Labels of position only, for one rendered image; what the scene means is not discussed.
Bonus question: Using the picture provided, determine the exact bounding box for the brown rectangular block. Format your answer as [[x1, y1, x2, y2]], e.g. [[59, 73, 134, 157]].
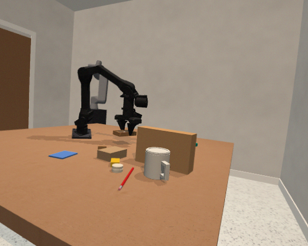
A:
[[135, 126, 197, 175]]

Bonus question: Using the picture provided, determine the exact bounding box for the blue flat rectangular pad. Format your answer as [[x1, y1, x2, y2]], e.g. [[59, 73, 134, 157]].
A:
[[48, 151, 78, 159]]

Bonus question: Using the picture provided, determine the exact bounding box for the wooden ball tray with clear cover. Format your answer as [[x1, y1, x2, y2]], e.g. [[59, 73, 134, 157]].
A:
[[113, 130, 136, 137]]

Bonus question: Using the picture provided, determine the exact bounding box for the tan flat rectangular box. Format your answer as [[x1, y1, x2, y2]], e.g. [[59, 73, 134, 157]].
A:
[[97, 146, 127, 162]]

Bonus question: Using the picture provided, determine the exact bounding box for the yellow rectangular block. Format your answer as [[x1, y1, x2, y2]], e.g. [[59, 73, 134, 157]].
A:
[[110, 158, 120, 167]]

